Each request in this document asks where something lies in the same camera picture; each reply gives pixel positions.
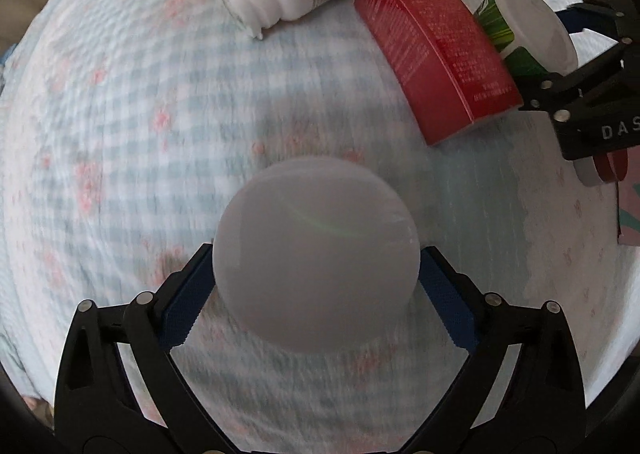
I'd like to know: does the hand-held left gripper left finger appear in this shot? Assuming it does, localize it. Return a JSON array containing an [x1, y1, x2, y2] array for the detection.
[[52, 243, 236, 454]]

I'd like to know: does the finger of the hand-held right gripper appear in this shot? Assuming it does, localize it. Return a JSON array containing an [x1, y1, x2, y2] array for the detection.
[[515, 41, 640, 116], [554, 0, 640, 42]]

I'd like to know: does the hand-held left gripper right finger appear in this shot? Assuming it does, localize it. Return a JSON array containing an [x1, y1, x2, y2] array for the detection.
[[402, 245, 588, 454]]

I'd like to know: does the green can with white lid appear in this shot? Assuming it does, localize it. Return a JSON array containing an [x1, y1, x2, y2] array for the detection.
[[472, 0, 578, 80]]

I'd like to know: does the white round lid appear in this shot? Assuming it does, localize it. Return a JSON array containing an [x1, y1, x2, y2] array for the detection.
[[212, 157, 421, 354]]

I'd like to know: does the pink and teal box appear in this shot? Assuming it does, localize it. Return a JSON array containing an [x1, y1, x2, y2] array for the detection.
[[616, 179, 640, 247]]

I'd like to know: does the white printed bedsheet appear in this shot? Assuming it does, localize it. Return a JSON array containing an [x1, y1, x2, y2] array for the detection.
[[425, 0, 633, 385]]

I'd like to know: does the red cardboard box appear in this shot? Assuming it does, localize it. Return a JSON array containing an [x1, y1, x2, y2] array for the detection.
[[354, 0, 525, 147]]

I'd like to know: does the blue checked blanket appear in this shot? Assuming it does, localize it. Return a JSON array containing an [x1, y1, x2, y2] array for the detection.
[[0, 0, 551, 442]]

